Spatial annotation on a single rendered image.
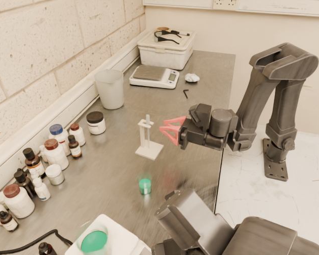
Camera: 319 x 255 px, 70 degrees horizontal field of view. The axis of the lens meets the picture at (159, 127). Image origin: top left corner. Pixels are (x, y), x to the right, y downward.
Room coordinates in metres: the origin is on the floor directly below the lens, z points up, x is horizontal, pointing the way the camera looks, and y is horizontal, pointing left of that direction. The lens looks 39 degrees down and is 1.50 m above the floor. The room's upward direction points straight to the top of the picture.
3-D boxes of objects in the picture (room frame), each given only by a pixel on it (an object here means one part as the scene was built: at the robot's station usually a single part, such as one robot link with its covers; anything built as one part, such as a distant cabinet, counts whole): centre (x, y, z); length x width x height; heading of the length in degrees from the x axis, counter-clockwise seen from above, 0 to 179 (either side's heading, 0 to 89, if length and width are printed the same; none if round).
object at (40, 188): (0.41, 0.35, 0.94); 0.03 x 0.03 x 0.08
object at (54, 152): (0.54, 0.35, 0.95); 0.06 x 0.06 x 0.11
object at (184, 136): (0.54, -0.11, 1.04); 0.10 x 0.07 x 0.07; 155
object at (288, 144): (0.56, -0.41, 1.00); 0.09 x 0.06 x 0.06; 13
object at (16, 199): (0.36, 0.39, 0.95); 0.06 x 0.06 x 0.10
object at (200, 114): (0.54, -0.11, 1.09); 0.07 x 0.06 x 0.11; 155
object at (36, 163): (0.50, 0.41, 0.95); 0.04 x 0.04 x 0.11
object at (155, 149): (0.61, 0.04, 0.96); 0.08 x 0.08 x 0.13; 65
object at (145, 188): (0.43, 0.04, 0.93); 0.04 x 0.04 x 0.06
